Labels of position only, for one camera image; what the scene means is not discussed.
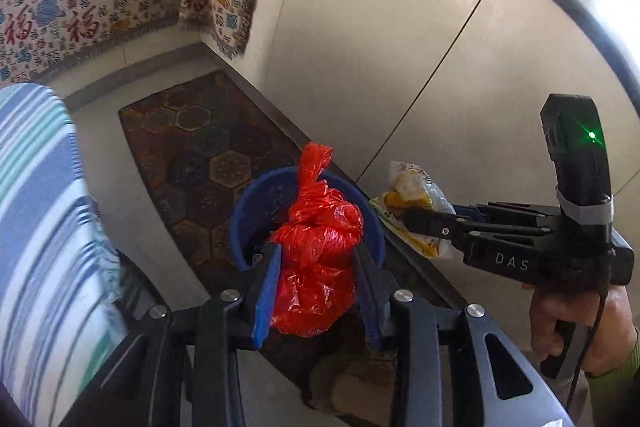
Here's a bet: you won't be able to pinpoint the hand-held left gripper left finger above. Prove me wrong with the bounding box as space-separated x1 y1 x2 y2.
60 242 283 427

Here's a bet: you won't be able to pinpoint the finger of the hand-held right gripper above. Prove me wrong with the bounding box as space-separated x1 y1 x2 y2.
401 206 548 260
451 202 561 223

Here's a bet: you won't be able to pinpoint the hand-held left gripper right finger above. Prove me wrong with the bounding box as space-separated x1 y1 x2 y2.
351 244 576 427

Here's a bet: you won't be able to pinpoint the red plastic bag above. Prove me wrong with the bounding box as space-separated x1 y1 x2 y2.
270 142 365 338

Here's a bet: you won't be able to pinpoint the blue plastic bin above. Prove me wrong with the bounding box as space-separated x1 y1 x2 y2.
230 166 386 273

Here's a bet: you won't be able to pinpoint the person's right forearm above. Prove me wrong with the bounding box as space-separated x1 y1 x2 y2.
585 329 640 427

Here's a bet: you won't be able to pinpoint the person's right hand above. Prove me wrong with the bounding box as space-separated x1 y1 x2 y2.
521 282 640 378

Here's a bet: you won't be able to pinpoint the fuzzy brown slipper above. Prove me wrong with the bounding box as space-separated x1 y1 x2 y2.
306 347 401 413

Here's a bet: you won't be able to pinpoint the dark hexagon patterned mat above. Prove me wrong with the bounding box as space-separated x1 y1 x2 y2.
117 69 451 408

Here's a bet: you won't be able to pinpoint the cream counter cabinets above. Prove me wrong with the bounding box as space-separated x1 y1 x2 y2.
197 0 640 348

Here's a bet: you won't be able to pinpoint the blue striped tablecloth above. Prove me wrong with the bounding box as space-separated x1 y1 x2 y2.
0 83 123 427

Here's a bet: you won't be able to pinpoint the black cable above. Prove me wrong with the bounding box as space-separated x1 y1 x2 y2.
565 252 613 410

